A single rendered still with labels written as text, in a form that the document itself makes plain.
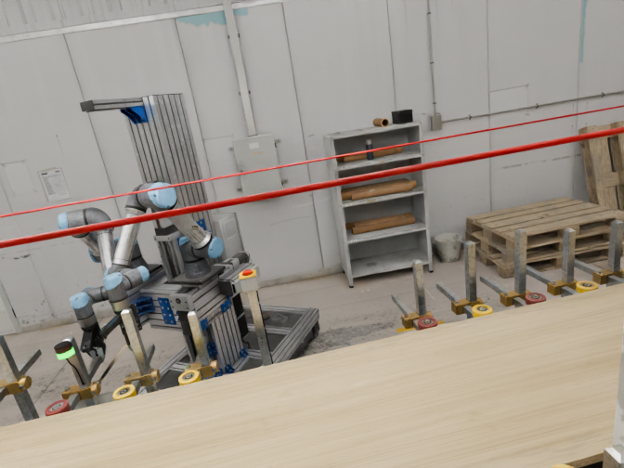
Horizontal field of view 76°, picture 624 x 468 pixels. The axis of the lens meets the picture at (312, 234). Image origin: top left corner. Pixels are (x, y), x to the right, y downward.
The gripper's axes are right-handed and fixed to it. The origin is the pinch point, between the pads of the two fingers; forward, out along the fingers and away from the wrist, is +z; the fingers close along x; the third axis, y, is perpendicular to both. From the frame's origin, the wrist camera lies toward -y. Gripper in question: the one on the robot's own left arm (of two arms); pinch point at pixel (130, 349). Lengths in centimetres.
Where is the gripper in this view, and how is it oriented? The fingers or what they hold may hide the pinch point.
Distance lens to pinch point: 202.7
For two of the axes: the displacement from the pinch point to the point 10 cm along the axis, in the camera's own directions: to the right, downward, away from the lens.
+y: 8.6, -2.8, 4.3
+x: -4.8, -1.9, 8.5
